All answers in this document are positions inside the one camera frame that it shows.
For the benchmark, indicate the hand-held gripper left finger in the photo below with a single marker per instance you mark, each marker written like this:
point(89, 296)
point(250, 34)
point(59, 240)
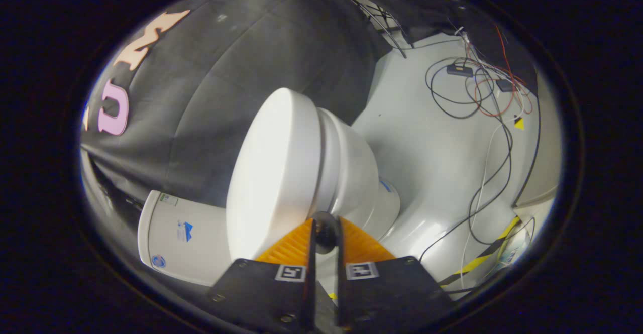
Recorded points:
point(271, 299)

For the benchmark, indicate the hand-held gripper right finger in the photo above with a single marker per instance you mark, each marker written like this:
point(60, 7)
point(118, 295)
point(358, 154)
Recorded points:
point(387, 299)

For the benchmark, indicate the black round lid knob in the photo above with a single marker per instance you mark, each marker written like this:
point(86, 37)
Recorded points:
point(326, 233)

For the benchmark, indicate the white toilet lid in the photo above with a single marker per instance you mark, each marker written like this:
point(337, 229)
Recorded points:
point(271, 173)

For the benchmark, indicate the white toilet tank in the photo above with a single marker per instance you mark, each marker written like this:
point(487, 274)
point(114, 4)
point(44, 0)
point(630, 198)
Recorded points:
point(186, 243)

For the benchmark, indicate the yellow black floor tape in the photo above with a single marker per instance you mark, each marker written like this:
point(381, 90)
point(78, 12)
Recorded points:
point(482, 258)

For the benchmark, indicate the yellow triangle sticker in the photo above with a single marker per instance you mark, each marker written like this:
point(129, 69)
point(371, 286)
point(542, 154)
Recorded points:
point(520, 124)

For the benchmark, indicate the black backdrop cloth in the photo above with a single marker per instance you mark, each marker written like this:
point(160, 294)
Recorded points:
point(226, 73)

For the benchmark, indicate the black power adapter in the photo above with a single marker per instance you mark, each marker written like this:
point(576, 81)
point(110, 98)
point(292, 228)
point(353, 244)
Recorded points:
point(504, 85)
point(459, 70)

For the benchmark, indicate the black tripod stand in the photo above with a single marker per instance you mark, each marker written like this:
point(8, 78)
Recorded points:
point(397, 42)

